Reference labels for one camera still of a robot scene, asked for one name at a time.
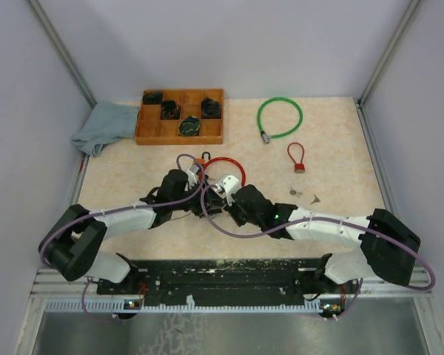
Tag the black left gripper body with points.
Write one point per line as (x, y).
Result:
(194, 203)

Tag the orange black padlock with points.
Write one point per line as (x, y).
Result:
(203, 159)

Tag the red cable lock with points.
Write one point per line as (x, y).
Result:
(230, 165)

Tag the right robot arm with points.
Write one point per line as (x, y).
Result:
(378, 244)

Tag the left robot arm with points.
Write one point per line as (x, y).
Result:
(73, 245)

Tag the silver key bunch middle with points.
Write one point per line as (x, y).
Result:
(294, 192)

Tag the small silver key pair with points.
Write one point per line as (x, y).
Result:
(315, 200)

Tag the black yellow rolled item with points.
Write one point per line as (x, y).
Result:
(190, 126)

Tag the wooden compartment tray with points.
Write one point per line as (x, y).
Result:
(180, 117)

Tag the black rolled item right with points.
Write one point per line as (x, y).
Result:
(211, 109)

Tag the black rolled item far left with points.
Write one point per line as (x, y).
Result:
(152, 98)

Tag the grey blue cloth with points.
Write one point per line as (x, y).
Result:
(108, 123)

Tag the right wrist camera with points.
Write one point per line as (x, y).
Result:
(228, 185)

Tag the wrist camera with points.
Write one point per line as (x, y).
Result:
(228, 185)
(194, 174)

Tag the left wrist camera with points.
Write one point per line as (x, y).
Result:
(194, 174)

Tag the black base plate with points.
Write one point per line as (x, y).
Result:
(239, 282)

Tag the green cable lock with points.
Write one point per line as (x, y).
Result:
(281, 121)

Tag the red cable padlock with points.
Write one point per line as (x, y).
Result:
(296, 153)

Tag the aluminium frame post left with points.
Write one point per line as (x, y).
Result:
(62, 51)

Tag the aluminium frame post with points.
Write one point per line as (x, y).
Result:
(62, 51)
(407, 18)

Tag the aluminium frame post right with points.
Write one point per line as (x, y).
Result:
(407, 18)

